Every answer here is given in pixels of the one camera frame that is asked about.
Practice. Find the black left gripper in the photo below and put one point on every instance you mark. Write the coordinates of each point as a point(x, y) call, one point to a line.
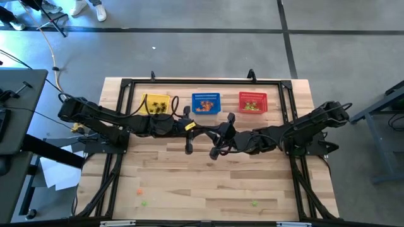
point(186, 129)

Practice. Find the black desk device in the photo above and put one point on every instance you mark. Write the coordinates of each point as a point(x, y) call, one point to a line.
point(4, 94)

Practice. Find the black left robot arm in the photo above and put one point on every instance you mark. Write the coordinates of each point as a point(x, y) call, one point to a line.
point(94, 113)

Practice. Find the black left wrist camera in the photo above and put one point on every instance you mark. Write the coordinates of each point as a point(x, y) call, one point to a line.
point(161, 124)

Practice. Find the person's leg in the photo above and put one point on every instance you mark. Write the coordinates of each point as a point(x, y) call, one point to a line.
point(6, 15)

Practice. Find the black tripod stand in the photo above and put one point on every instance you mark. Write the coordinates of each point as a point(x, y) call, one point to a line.
point(58, 28)

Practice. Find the black caster wheel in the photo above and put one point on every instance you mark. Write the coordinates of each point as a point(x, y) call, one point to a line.
point(30, 214)

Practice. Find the blue plastic mesh basket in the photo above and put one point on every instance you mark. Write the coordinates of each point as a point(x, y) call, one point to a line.
point(197, 97)

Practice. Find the black plastic spider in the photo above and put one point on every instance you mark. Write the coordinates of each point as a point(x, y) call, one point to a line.
point(163, 104)
point(155, 103)
point(163, 108)
point(158, 109)
point(151, 110)

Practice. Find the black diagonal stand beam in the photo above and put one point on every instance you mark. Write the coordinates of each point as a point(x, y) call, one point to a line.
point(57, 153)

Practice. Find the grey side table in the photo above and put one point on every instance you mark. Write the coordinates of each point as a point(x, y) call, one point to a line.
point(22, 110)

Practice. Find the red plastic mesh basket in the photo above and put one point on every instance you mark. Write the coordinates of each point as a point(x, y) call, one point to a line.
point(244, 97)

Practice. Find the yellow plastic mesh basket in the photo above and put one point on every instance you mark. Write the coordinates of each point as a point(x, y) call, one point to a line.
point(143, 101)

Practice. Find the person's shoe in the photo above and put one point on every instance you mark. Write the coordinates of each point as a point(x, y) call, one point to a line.
point(77, 8)
point(101, 12)
point(17, 26)
point(50, 8)

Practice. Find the blue-grey metal table frame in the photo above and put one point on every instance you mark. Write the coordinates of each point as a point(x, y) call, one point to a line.
point(377, 142)

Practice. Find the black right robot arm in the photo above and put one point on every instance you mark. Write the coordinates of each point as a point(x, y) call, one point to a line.
point(315, 121)

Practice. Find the black frame clamp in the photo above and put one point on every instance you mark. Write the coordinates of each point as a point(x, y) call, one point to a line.
point(153, 75)
point(251, 75)

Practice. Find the silver edge bracket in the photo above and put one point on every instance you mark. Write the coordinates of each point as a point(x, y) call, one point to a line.
point(293, 224)
point(117, 223)

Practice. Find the white paper sheets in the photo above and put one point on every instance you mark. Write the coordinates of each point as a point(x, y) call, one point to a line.
point(60, 176)

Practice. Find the grey desk surface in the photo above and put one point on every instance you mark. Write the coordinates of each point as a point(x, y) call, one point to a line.
point(12, 189)

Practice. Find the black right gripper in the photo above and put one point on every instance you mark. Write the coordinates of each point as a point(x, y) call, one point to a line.
point(228, 135)

